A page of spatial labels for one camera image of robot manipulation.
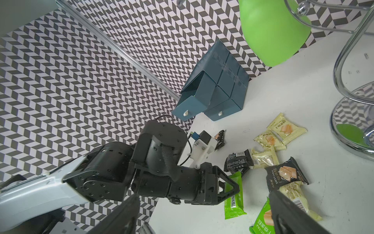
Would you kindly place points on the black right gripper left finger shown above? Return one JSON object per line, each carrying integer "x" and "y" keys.
{"x": 121, "y": 220}

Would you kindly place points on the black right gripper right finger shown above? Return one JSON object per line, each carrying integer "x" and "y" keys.
{"x": 290, "y": 219}

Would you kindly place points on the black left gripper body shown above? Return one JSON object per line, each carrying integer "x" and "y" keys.
{"x": 211, "y": 186}

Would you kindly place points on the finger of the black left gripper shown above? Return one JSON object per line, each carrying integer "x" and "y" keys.
{"x": 225, "y": 186}

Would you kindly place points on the green cookie packet long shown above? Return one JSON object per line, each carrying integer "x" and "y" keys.
{"x": 234, "y": 206}

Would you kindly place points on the dark teal drawer box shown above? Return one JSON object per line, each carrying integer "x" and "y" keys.
{"x": 216, "y": 87}

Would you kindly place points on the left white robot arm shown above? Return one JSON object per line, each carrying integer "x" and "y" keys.
{"x": 149, "y": 168}

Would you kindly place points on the pale yellow cookie packet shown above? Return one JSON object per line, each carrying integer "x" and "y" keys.
{"x": 294, "y": 193}

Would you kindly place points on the black cookie packet barcode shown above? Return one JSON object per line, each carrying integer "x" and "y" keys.
{"x": 239, "y": 162}

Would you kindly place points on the black cookie packet centre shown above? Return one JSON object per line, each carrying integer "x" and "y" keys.
{"x": 283, "y": 174}

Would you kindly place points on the yellow cookie packet small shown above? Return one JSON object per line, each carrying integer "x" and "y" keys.
{"x": 265, "y": 158}

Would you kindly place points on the lone black cookie packet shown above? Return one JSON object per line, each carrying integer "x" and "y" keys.
{"x": 220, "y": 138}

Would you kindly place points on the yellow cookie packet middle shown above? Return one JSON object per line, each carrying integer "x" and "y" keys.
{"x": 267, "y": 139}

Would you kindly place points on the yellow cookie packet top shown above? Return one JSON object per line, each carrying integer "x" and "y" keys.
{"x": 285, "y": 129}

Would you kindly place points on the green plastic goblet cup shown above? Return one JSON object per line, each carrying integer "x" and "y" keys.
{"x": 271, "y": 31}

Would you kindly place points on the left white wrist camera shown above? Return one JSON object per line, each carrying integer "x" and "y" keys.
{"x": 204, "y": 144}

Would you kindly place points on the chrome wire hook stand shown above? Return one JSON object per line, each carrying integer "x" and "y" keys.
{"x": 352, "y": 119}

